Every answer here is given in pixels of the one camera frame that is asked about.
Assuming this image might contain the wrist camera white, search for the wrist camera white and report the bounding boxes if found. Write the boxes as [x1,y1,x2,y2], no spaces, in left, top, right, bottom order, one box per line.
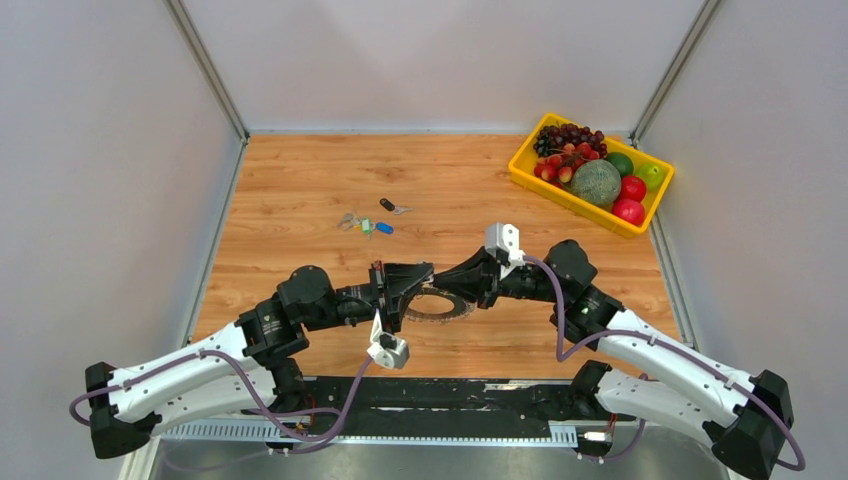
[483,222,525,280]
[367,310,409,370]

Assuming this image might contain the silver key with black fob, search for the silver key with black fob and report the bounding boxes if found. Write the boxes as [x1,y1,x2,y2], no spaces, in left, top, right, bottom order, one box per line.
[379,198,412,215]

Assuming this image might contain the red apple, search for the red apple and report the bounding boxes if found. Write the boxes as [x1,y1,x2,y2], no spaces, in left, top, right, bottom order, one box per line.
[618,175,647,202]

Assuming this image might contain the key bunch with coloured tags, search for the key bunch with coloured tags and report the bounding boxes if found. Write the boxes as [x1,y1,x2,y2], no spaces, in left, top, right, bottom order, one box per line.
[336,212,394,238]

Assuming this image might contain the red cherry cluster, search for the red cherry cluster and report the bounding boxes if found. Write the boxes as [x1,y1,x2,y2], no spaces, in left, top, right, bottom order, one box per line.
[533,142,604,185]

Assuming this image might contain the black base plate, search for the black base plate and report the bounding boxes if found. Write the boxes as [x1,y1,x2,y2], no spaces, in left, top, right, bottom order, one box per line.
[239,375,621,440]

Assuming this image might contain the dark grape bunch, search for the dark grape bunch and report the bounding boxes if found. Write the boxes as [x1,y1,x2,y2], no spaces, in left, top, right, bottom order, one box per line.
[532,123,608,159]

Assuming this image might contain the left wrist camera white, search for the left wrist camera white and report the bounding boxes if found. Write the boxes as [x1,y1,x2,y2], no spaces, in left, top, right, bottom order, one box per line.
[367,310,409,370]

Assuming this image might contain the dark green lime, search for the dark green lime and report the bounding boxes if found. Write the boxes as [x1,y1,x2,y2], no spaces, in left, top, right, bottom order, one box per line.
[605,152,634,177]

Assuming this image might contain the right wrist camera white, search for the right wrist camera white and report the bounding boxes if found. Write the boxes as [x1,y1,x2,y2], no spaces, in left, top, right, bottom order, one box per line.
[483,222,525,280]

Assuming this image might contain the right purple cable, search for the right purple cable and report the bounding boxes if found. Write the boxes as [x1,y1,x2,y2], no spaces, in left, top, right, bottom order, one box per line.
[523,254,808,472]

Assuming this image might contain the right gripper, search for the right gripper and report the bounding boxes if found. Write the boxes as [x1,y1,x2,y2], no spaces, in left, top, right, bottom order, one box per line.
[429,247,565,311]

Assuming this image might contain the red pomegranate fruit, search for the red pomegranate fruit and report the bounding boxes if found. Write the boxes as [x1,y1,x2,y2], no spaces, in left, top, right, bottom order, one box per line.
[611,198,646,227]

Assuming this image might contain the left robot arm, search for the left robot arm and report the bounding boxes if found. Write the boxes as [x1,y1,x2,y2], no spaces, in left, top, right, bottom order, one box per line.
[86,262,433,459]

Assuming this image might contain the green netted melon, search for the green netted melon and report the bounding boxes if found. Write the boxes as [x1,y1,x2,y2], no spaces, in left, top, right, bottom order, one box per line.
[571,160,621,207]

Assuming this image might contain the aluminium frame rail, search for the aluminium frame rail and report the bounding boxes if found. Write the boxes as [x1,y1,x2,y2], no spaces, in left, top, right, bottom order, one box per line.
[149,377,674,479]

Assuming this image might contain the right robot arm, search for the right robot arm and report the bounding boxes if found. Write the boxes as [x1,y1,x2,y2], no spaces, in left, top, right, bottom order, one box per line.
[434,240,806,479]

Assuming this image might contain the light green apple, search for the light green apple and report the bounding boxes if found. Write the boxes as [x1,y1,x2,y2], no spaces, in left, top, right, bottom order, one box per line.
[634,163,666,192]

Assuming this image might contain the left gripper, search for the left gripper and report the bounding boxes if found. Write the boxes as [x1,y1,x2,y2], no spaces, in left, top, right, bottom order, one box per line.
[303,261,434,338]

